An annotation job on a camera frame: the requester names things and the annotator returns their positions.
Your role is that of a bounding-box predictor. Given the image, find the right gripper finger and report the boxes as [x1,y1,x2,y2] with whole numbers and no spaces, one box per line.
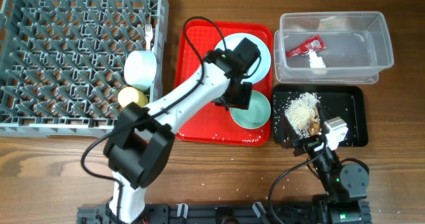
[280,114,299,148]
[315,102,332,135]

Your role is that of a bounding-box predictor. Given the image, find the rice and food scraps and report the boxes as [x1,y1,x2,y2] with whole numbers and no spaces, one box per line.
[284,92,321,138]

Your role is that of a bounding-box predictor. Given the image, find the green bowl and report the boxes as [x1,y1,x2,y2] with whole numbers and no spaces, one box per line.
[230,90,272,129]

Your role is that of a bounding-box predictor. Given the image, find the light blue plate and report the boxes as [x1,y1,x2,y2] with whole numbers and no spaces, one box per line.
[214,33,272,84]

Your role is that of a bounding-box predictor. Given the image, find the white napkin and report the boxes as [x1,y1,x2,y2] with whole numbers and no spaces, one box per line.
[308,50,327,75]

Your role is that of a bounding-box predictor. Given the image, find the red sauce packet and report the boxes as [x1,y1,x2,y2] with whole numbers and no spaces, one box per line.
[286,34,326,58]

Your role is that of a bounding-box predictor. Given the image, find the light blue small bowl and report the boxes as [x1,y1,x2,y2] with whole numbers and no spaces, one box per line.
[124,51,157,91]

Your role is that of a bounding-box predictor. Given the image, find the yellow plastic cup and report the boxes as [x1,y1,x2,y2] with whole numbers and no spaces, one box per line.
[118,87,149,108]

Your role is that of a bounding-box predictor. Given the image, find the white plastic fork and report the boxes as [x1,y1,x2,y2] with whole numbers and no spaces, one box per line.
[145,23,153,51]

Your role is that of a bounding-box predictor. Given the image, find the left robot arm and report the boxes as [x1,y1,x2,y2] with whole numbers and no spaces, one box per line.
[104,38,260,223]

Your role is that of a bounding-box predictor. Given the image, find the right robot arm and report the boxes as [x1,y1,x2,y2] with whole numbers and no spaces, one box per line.
[280,117,371,223]

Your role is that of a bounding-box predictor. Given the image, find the black waste tray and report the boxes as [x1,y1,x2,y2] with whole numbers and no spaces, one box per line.
[272,84,369,147]

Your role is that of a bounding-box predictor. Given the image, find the grey dishwasher rack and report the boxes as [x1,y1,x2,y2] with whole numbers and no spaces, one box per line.
[1,0,169,138]

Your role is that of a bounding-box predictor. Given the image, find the clear plastic bin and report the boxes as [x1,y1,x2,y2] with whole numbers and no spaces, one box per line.
[274,11,394,84]

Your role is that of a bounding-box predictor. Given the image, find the red plastic tray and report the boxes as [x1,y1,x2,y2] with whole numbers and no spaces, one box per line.
[175,20,273,146]

